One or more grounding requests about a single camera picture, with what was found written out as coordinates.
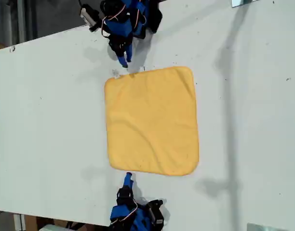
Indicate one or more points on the brown cardboard box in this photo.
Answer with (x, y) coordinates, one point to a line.
(44, 222)

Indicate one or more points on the yellow square towel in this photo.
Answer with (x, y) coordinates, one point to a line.
(152, 120)

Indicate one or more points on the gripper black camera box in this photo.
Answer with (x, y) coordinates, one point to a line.
(89, 18)
(157, 214)

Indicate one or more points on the steel bracket plate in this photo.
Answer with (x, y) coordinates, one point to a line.
(241, 2)

